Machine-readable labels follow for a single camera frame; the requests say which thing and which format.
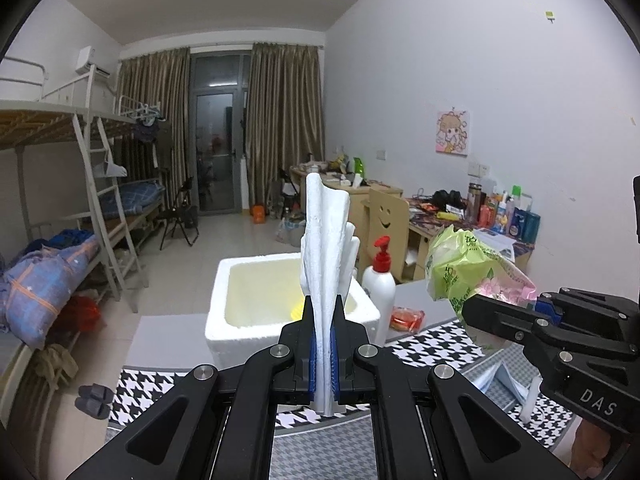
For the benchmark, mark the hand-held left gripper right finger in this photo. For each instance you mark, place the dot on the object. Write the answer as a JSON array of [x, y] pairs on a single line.
[[336, 370]]

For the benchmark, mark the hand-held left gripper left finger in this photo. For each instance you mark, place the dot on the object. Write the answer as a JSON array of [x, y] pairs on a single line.
[[312, 365]]

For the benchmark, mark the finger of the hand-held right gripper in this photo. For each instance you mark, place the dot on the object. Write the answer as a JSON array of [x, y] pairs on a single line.
[[505, 322], [595, 310]]

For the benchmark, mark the yellow foam net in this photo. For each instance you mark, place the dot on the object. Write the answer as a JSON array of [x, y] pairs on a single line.
[[298, 310]]

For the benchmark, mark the green plastic bag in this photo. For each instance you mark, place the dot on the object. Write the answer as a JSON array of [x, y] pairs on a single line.
[[460, 270]]

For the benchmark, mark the white foam box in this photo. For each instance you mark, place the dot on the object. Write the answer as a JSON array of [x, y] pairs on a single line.
[[235, 332]]

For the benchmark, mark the white foam net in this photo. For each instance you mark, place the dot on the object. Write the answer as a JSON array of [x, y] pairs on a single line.
[[322, 260]]

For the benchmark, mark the person's right hand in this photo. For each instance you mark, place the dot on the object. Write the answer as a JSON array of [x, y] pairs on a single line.
[[592, 452]]

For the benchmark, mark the houndstooth tablecloth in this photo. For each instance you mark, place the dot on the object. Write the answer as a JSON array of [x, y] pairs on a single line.
[[450, 350]]

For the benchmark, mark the white pump bottle red cap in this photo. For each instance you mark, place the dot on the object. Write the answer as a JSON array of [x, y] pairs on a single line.
[[378, 300]]

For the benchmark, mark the printed paper sheets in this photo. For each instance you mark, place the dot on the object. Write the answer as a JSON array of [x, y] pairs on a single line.
[[495, 241]]

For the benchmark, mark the red snack packet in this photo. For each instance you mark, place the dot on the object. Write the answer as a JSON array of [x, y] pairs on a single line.
[[406, 319]]

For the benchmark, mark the tall white bottle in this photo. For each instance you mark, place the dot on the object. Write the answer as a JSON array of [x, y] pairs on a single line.
[[503, 212]]

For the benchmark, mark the wooden desk with printed cover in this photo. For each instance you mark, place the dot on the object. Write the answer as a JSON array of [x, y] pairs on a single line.
[[420, 240]]

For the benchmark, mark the yellow packet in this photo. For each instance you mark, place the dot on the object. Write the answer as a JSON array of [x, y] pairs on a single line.
[[447, 215]]

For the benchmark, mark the dark thermos flask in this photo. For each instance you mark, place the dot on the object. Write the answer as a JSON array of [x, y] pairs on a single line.
[[474, 200]]

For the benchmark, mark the wooden chair with smiley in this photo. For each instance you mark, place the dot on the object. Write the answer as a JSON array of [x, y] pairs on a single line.
[[385, 220]]

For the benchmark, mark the orange floor item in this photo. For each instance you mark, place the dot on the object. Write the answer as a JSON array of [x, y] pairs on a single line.
[[258, 213]]

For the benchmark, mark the light wooden desk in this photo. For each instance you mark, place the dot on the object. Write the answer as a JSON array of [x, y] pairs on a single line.
[[360, 200]]

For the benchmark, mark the black folding chair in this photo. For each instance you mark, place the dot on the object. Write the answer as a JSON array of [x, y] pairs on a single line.
[[180, 215]]

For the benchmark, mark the dark grey slipper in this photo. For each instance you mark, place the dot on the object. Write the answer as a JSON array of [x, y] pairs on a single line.
[[102, 400], [87, 397]]

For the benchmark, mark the red bag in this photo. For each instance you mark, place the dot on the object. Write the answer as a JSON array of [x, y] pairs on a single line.
[[82, 312]]

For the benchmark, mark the blue plaid mattress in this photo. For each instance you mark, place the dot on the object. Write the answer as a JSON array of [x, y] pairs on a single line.
[[132, 197]]

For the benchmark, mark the brown curtain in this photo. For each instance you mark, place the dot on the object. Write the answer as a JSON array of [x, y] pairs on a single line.
[[287, 120], [160, 110]]

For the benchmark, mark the glass balcony door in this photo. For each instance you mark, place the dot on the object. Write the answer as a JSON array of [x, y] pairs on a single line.
[[220, 135]]

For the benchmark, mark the white bed ladder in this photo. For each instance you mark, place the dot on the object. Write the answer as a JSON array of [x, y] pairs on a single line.
[[107, 210]]

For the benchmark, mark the yellowish cloth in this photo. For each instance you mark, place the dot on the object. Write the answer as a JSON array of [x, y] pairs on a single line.
[[55, 367]]

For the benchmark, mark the dark blue cloth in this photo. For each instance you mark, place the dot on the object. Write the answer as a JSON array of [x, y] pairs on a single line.
[[75, 237]]

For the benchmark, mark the blue plaid quilt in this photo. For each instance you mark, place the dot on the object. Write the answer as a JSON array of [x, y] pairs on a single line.
[[45, 285]]

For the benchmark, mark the dark hanging clothes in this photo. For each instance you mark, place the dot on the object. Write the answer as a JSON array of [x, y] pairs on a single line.
[[145, 131]]

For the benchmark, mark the white metal bunk bed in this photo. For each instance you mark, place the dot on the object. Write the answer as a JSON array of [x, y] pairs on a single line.
[[45, 125], [145, 110]]

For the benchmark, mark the white air conditioner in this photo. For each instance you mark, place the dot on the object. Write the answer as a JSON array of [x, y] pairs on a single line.
[[92, 62]]

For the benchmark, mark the white wall switch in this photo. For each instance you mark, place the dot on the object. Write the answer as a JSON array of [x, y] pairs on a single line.
[[478, 169]]

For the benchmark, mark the pink cartoon wall poster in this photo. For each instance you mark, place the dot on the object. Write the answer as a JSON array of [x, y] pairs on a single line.
[[453, 131]]

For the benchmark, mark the green wall sticker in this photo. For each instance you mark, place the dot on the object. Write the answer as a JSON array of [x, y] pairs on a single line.
[[550, 16]]

